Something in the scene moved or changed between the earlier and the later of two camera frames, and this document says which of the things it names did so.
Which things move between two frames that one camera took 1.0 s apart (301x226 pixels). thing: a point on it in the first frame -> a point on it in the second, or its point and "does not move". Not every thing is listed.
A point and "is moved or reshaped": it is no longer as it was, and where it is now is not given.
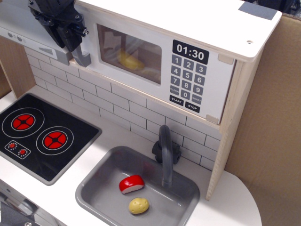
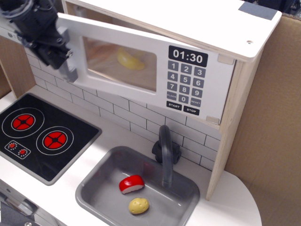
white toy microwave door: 192,77 is moved or reshaped
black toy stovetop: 41,138 does not move
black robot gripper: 61,14 -> 41,28
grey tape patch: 258,11 does not move
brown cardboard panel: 266,152 does not move
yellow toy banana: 130,61 does not move
